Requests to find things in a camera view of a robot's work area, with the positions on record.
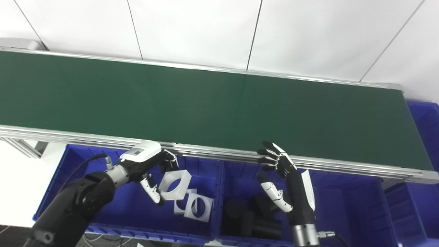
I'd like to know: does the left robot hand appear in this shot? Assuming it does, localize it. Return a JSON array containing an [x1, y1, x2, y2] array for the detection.
[[120, 141, 179, 206]]

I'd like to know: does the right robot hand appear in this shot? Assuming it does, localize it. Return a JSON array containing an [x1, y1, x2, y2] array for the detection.
[[257, 141, 316, 227]]

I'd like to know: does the white square ring part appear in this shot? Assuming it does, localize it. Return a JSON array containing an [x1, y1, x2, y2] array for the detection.
[[174, 189, 198, 215], [158, 169, 192, 201], [184, 193, 214, 223]]

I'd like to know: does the black bar part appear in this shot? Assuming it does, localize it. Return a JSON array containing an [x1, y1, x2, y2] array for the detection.
[[252, 220, 283, 240]]

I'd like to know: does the blue bin with white parts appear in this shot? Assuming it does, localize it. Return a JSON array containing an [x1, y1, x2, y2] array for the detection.
[[33, 144, 223, 246]]

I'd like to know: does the blue bin with black parts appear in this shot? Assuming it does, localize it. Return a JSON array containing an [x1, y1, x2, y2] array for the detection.
[[215, 161, 398, 247]]

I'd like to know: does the black block part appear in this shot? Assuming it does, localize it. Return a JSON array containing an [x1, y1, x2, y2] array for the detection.
[[240, 211, 256, 237]]

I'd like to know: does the black cylinder part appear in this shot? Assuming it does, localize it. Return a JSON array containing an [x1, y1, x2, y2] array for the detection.
[[225, 198, 247, 220]]

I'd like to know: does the green conveyor belt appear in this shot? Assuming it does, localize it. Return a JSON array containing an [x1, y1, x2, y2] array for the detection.
[[0, 46, 439, 185]]

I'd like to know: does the aluminium conveyor leg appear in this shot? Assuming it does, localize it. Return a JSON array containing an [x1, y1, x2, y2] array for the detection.
[[0, 137, 48, 159]]

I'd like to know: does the empty blue bin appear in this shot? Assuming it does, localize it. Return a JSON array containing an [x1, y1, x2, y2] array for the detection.
[[384, 100, 439, 247]]

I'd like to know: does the grey conveyor motor housing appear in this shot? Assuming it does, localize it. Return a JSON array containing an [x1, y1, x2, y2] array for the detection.
[[0, 38, 45, 51]]

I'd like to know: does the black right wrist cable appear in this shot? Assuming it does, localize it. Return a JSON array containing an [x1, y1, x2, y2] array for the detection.
[[317, 231, 347, 247]]

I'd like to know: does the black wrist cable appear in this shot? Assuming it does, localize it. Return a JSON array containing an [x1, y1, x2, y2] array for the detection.
[[317, 231, 347, 247], [57, 153, 114, 192]]

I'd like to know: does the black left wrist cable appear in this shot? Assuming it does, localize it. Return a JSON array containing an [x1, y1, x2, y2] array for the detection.
[[57, 153, 114, 192]]

